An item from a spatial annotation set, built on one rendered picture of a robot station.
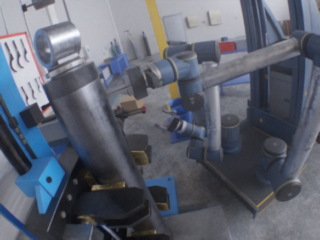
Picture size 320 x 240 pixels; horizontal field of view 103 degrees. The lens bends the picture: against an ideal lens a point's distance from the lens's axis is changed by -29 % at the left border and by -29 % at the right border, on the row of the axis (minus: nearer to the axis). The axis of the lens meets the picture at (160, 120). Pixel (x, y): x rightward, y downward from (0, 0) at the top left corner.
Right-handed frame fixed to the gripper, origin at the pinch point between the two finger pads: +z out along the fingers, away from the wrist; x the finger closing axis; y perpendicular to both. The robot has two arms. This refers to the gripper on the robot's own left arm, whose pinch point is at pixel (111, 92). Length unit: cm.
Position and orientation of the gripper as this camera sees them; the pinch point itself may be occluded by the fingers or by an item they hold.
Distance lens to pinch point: 69.6
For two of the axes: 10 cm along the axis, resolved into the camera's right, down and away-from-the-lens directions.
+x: -2.5, -8.4, -4.8
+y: -3.9, -3.7, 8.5
